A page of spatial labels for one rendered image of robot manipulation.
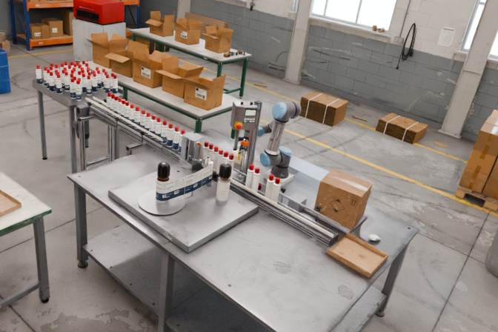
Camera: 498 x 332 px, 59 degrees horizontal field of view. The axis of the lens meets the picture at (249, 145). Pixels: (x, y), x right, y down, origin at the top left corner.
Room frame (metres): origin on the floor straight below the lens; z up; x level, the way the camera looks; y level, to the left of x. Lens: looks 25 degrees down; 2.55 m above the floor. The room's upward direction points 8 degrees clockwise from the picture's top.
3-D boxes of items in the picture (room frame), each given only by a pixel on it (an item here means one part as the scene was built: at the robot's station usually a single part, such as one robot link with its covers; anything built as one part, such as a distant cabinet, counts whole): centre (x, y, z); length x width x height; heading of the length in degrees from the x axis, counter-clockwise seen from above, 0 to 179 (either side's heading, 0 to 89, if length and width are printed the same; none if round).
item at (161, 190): (2.46, 0.52, 1.04); 0.09 x 0.09 x 0.29
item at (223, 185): (2.57, 0.13, 1.03); 0.09 x 0.09 x 0.30
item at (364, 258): (2.25, -0.78, 0.85); 0.30 x 0.26 x 0.04; 54
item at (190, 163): (3.02, 0.42, 1.01); 0.14 x 0.13 x 0.26; 54
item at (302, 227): (2.84, 0.03, 0.85); 1.65 x 0.11 x 0.05; 54
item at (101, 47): (5.66, 2.03, 0.97); 0.45 x 0.40 x 0.37; 148
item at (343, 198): (2.68, -0.71, 0.99); 0.30 x 0.24 x 0.27; 61
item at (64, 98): (4.32, 1.87, 0.46); 0.73 x 0.62 x 0.93; 54
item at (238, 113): (2.97, 0.07, 1.38); 0.17 x 0.10 x 0.19; 109
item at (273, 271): (2.69, -0.01, 0.82); 2.10 x 1.50 x 0.02; 54
